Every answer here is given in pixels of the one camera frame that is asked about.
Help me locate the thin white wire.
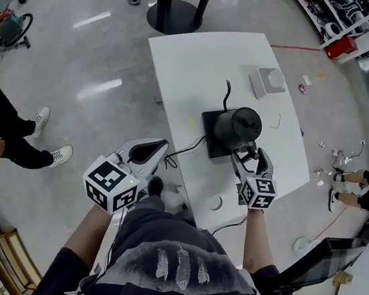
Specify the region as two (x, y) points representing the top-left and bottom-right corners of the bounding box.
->
(269, 112), (283, 131)

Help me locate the white round device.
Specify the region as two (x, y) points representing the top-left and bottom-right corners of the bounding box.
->
(322, 21), (342, 39)

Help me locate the person's left shoe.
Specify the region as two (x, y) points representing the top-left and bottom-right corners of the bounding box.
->
(146, 175), (166, 198)

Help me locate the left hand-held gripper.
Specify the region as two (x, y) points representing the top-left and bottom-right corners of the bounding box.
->
(78, 129), (171, 222)

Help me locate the black electric kettle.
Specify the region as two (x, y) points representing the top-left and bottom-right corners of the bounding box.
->
(208, 78), (270, 165)

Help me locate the white square box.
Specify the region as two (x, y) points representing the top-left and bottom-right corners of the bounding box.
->
(246, 64), (288, 103)

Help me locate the person's left forearm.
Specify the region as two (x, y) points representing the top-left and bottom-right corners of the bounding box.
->
(61, 199), (114, 264)

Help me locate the white metal shelf rack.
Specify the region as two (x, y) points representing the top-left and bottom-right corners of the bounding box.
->
(279, 0), (369, 56)

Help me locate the person's right forearm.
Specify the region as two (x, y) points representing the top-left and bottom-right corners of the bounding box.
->
(240, 206), (281, 276)

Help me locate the white round basket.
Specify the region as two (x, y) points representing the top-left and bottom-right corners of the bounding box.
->
(292, 234), (321, 259)

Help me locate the person's torso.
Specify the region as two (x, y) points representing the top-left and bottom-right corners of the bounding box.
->
(31, 181), (286, 295)

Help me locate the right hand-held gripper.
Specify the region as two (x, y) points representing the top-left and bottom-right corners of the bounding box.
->
(223, 144), (283, 213)

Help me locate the green vacuum cleaner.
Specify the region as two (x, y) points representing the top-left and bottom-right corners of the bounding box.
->
(0, 7), (36, 55)

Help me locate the black square kettle base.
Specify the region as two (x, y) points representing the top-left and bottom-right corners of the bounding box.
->
(195, 107), (247, 164)

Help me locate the grey round cable grommet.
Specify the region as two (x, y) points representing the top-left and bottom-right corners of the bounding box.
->
(209, 195), (225, 213)

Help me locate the thin black cable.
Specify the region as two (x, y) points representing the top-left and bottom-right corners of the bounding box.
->
(162, 129), (208, 174)

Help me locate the black floor cable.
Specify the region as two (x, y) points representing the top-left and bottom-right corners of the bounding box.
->
(334, 138), (367, 175)

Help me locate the red plastic crate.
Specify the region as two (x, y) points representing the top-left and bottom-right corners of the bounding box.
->
(323, 33), (360, 64)

